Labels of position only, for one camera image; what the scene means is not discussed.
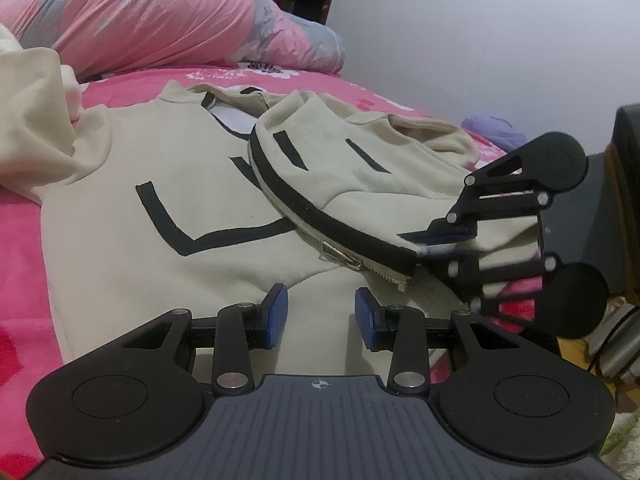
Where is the purple fleece blanket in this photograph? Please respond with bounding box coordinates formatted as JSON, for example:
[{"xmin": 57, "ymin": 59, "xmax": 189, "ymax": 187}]
[{"xmin": 461, "ymin": 112, "xmax": 528, "ymax": 153}]

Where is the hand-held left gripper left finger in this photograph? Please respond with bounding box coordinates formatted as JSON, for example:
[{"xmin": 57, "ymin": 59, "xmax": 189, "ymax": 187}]
[{"xmin": 120, "ymin": 284, "xmax": 289, "ymax": 395}]

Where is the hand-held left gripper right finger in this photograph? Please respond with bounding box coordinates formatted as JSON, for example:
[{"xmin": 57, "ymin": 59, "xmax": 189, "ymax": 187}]
[{"xmin": 354, "ymin": 287, "xmax": 521, "ymax": 395}]

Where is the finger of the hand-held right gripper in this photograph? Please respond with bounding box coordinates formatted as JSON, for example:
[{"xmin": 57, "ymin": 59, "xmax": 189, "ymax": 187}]
[
  {"xmin": 415, "ymin": 242, "xmax": 561, "ymax": 333},
  {"xmin": 400, "ymin": 144, "xmax": 552, "ymax": 243}
]

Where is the pink grey floral quilt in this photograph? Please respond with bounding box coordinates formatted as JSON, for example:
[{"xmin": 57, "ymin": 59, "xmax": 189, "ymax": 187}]
[{"xmin": 0, "ymin": 0, "xmax": 347, "ymax": 81}]

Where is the beige black-trimmed zip jacket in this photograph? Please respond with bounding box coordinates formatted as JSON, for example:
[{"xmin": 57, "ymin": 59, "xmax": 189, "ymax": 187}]
[{"xmin": 0, "ymin": 47, "xmax": 546, "ymax": 376}]

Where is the black box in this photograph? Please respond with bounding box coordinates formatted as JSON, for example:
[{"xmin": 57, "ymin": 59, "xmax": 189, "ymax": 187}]
[{"xmin": 585, "ymin": 102, "xmax": 640, "ymax": 311}]

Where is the pink floral bed blanket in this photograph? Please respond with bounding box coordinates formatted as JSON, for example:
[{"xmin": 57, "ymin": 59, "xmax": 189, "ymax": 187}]
[{"xmin": 0, "ymin": 62, "xmax": 506, "ymax": 480}]

